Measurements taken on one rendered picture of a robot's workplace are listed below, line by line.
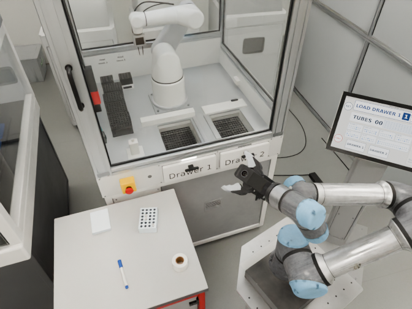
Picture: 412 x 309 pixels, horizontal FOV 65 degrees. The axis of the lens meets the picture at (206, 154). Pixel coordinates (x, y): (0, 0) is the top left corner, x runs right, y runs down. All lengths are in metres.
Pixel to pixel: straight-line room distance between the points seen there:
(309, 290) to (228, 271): 1.19
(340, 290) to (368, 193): 0.53
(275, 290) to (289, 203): 0.57
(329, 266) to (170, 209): 0.83
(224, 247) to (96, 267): 1.12
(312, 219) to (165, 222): 0.91
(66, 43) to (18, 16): 3.54
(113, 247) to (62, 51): 0.88
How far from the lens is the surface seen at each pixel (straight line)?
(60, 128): 3.68
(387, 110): 1.84
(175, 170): 1.68
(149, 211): 1.65
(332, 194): 1.12
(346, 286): 1.59
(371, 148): 1.82
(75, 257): 1.64
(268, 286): 1.43
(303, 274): 1.22
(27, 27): 4.83
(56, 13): 1.24
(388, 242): 1.21
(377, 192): 1.22
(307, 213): 0.89
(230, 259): 2.40
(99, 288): 1.54
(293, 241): 1.27
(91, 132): 1.46
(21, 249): 1.60
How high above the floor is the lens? 2.10
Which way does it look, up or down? 44 degrees down
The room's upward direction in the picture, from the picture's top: straight up
